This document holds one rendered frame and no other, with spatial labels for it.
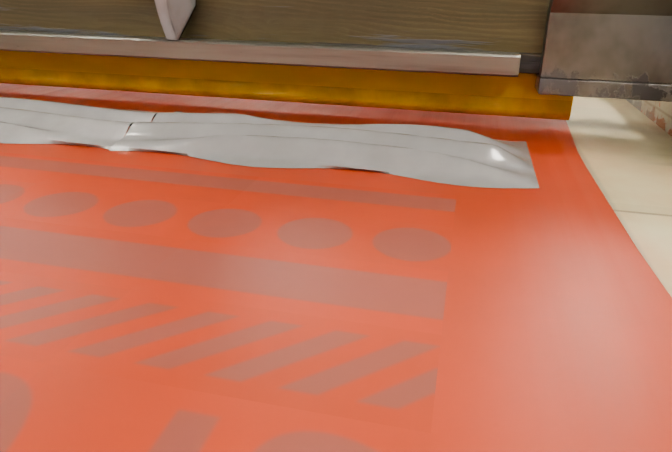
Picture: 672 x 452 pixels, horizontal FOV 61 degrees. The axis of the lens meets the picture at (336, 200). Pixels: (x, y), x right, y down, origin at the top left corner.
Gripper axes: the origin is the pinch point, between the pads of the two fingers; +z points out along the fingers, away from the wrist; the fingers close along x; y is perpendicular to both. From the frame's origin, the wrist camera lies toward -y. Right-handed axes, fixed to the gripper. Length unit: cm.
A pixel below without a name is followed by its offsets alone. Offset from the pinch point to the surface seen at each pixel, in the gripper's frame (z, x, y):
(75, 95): 5.3, 0.0, 9.3
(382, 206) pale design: 5.2, 13.8, -12.6
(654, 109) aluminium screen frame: 4.6, -3.6, -25.4
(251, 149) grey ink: 4.9, 9.7, -6.3
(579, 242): 5.2, 15.1, -18.7
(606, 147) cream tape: 5.2, 3.4, -21.7
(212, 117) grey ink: 4.6, 5.9, -2.8
